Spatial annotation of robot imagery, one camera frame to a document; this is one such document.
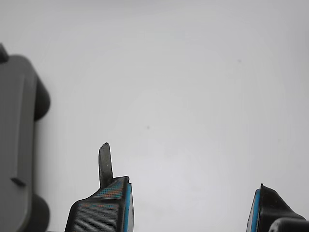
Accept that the gray plastic box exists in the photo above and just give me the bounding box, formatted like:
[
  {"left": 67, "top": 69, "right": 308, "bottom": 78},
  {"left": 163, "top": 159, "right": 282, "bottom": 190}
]
[{"left": 0, "top": 43, "right": 51, "bottom": 232}]

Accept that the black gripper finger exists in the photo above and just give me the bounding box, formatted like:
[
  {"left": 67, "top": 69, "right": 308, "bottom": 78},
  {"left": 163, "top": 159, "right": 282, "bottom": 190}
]
[
  {"left": 64, "top": 142, "right": 135, "bottom": 232},
  {"left": 246, "top": 183, "right": 309, "bottom": 232}
]

